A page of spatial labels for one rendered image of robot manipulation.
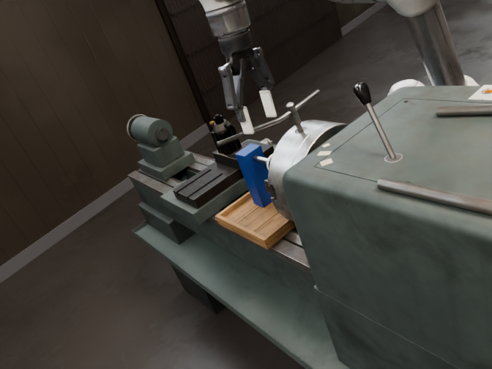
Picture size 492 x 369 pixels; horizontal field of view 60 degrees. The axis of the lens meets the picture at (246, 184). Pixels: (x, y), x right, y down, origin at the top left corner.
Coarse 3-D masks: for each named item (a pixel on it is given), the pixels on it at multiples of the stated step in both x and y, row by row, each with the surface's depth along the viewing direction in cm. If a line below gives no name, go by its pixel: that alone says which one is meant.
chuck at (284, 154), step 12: (312, 120) 124; (288, 132) 120; (312, 132) 115; (288, 144) 117; (300, 144) 114; (276, 156) 118; (288, 156) 115; (276, 168) 117; (288, 168) 113; (276, 180) 118; (276, 192) 119; (276, 204) 122; (288, 216) 122
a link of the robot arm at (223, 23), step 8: (224, 8) 88; (232, 8) 89; (240, 8) 90; (208, 16) 91; (216, 16) 90; (224, 16) 89; (232, 16) 89; (240, 16) 90; (248, 16) 92; (216, 24) 91; (224, 24) 90; (232, 24) 90; (240, 24) 91; (248, 24) 92; (216, 32) 92; (224, 32) 91; (232, 32) 91; (240, 32) 92
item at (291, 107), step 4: (288, 104) 114; (292, 104) 113; (288, 108) 114; (292, 108) 114; (292, 112) 114; (296, 112) 114; (292, 116) 115; (296, 116) 115; (292, 120) 116; (296, 120) 115; (300, 120) 116; (296, 124) 116; (300, 124) 117; (300, 128) 117; (300, 132) 118
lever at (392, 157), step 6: (372, 108) 87; (372, 114) 87; (372, 120) 87; (378, 120) 87; (378, 126) 86; (378, 132) 87; (384, 138) 86; (384, 144) 86; (390, 150) 86; (390, 156) 86; (396, 156) 86; (402, 156) 86; (390, 162) 85; (396, 162) 85
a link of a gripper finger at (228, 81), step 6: (228, 72) 93; (222, 78) 95; (228, 78) 94; (228, 84) 94; (228, 90) 95; (234, 90) 95; (228, 96) 96; (234, 96) 96; (228, 102) 96; (234, 102) 96; (234, 108) 96
